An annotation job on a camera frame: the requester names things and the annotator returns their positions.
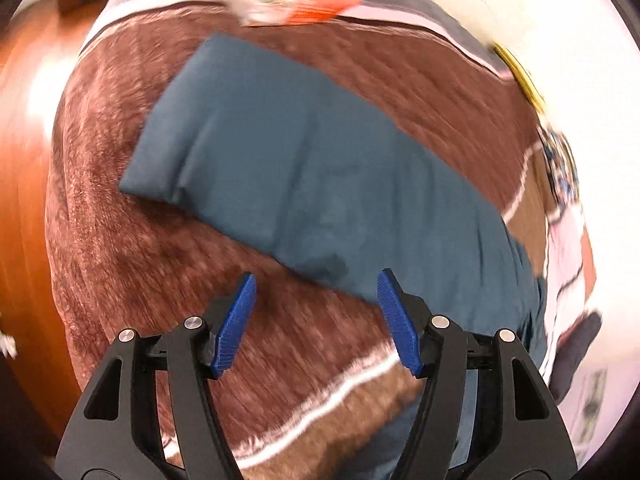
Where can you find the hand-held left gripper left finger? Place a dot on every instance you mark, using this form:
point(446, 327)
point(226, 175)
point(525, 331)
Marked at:
point(235, 320)

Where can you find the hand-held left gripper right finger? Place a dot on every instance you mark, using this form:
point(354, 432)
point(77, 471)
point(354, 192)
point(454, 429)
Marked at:
point(397, 320)

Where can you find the dark teal puffer jacket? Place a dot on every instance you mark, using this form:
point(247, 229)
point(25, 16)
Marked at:
point(300, 170)

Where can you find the plush multicolour blanket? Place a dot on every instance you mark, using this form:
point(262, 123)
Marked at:
point(125, 260)

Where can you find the colourful cartoon printed cloth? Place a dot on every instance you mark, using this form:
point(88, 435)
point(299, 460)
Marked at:
point(562, 165)

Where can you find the yellow cloth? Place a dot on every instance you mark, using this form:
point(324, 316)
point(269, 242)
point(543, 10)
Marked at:
point(520, 75)

